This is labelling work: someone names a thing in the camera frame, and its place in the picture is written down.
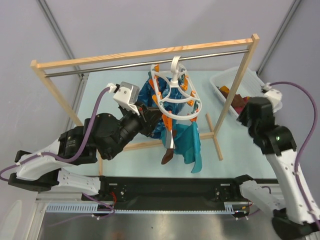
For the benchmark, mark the socks pile in basket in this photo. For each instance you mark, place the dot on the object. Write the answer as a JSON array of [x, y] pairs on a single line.
[[238, 103]]

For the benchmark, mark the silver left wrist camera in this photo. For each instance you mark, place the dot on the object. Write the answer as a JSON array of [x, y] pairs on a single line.
[[126, 96]]

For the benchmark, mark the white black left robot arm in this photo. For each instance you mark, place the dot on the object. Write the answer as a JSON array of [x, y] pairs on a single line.
[[102, 134]]

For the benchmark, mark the white round clip hanger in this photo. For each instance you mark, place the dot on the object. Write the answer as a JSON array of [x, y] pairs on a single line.
[[175, 87]]

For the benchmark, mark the wooden clothes rack frame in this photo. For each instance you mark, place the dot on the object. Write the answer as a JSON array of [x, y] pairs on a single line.
[[226, 148]]

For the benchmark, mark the orange front hanger clip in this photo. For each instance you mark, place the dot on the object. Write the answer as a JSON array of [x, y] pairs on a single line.
[[168, 122]]

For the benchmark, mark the dark blue patterned cloth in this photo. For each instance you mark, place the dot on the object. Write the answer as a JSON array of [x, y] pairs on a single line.
[[145, 96]]

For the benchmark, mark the steel hanging rod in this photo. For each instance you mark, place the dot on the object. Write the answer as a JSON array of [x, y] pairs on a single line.
[[142, 64]]

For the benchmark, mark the brown grey sock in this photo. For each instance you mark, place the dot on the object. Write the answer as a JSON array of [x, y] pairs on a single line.
[[168, 147]]

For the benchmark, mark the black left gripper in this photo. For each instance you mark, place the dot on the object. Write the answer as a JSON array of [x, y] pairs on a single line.
[[149, 117]]

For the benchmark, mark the aluminium table frame rail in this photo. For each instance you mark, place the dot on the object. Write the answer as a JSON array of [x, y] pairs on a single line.
[[64, 196]]

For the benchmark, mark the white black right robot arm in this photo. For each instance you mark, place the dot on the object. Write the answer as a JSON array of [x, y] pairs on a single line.
[[297, 215]]

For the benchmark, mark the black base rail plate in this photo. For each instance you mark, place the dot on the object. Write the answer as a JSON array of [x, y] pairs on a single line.
[[170, 194]]

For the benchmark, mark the teal plain cloth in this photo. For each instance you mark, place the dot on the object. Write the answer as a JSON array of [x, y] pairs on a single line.
[[187, 143]]

